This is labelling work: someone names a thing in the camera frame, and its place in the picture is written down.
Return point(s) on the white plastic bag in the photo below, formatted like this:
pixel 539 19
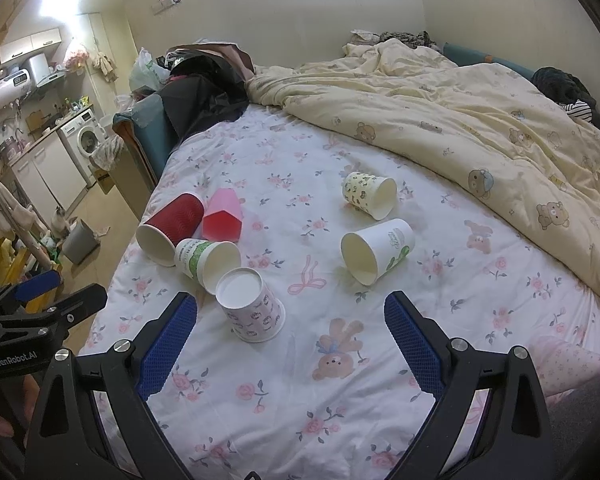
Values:
pixel 142 72

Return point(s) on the cream bear-print duvet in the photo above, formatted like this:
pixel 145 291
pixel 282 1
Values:
pixel 430 110

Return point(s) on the striped garment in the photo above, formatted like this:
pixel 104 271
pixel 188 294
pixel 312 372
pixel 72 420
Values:
pixel 577 110

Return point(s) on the white washing machine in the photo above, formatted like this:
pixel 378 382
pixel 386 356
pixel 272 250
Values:
pixel 87 140

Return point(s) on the red wall ornament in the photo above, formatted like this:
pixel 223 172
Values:
pixel 167 0

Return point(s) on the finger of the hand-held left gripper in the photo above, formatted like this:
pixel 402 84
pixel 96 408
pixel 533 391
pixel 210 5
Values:
pixel 80 302
pixel 40 282

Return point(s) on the teal bed footboard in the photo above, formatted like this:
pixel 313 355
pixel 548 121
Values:
pixel 147 115

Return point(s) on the white cup green leaf print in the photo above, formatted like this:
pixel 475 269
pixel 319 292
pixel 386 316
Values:
pixel 390 245

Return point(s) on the white cup green grass print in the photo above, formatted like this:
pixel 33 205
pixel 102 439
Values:
pixel 192 255

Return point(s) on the pink floral cloth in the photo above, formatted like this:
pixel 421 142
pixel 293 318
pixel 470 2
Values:
pixel 570 365

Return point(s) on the red paper cup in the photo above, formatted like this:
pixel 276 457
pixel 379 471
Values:
pixel 175 215

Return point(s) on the white cup pink cartoon print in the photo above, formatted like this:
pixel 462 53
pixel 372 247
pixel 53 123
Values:
pixel 255 317

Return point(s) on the dark garment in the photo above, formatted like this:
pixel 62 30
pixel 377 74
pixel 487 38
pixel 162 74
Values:
pixel 560 82

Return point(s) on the cardboard box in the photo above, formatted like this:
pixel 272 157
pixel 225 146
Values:
pixel 104 180

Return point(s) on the beige hanging towel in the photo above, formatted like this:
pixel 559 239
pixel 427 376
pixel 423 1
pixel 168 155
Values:
pixel 105 65

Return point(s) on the pink paper cup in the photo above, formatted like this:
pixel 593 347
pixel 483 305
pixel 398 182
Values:
pixel 222 220

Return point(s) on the yellow rack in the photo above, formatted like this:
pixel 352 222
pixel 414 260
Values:
pixel 0 260

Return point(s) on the siamese cat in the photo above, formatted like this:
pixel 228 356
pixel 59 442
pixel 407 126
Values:
pixel 60 220

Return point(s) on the patterned clothes heap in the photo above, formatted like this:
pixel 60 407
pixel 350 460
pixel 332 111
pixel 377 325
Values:
pixel 405 38

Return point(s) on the pink hanging bag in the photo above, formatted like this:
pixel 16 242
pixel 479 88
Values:
pixel 76 56

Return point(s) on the laundry heap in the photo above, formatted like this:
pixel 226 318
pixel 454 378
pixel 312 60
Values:
pixel 107 152

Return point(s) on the white kitchen base cabinet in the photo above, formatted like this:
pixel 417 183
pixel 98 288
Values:
pixel 55 175

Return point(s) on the white wall cabinets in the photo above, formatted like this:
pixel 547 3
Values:
pixel 30 45

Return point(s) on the grey cloth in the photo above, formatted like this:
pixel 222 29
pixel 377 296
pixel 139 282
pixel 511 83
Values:
pixel 585 435

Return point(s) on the cream cup brown spotted print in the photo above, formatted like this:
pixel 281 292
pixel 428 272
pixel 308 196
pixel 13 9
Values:
pixel 360 190

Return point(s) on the white water heater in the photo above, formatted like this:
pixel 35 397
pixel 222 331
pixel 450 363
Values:
pixel 10 90

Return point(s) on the beige hanging clothes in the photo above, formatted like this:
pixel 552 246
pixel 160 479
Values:
pixel 10 210

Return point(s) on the black clothes pile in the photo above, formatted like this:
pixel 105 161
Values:
pixel 200 90

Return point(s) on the white range hood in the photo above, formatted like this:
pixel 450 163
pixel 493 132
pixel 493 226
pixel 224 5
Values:
pixel 45 72

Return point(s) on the grey trash bin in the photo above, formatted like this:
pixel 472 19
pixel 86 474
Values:
pixel 80 242

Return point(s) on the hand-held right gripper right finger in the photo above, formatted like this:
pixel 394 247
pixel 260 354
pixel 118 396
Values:
pixel 412 347

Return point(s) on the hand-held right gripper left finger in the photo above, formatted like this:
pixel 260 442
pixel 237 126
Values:
pixel 165 347

